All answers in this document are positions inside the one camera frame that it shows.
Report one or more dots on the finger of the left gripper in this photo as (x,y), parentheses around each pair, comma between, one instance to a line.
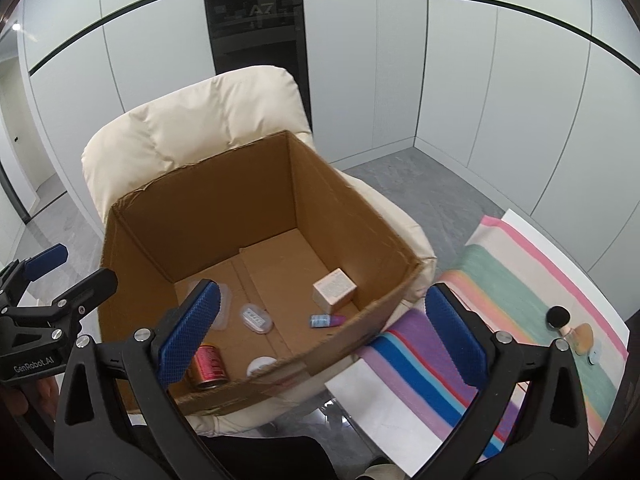
(87,295)
(39,265)

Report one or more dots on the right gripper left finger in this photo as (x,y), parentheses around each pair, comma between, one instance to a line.
(183,329)

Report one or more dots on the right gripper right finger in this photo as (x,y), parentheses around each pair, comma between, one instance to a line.
(447,316)

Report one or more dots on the black makeup brush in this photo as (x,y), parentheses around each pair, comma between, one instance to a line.
(558,320)

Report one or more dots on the tan makeup sponge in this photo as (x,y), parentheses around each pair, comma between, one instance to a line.
(581,338)

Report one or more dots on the small pale blue pad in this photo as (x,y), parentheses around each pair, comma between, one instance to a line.
(594,354)

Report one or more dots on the small pink-capped blue bottle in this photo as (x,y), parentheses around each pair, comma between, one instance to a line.
(326,320)

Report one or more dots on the person's left hand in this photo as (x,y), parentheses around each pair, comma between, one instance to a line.
(47,397)

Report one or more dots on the red metal can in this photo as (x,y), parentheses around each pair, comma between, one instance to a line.
(206,370)

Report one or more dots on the translucent square plastic lid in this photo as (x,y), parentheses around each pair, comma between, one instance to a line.
(224,307)

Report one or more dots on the small beige carton box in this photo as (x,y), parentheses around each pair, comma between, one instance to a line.
(333,291)

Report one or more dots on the brown cardboard box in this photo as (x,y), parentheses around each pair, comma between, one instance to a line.
(268,219)

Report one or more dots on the cream padded armchair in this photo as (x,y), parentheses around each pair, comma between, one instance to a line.
(215,116)

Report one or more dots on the dark wall cabinet niche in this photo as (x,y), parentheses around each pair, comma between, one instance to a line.
(260,32)

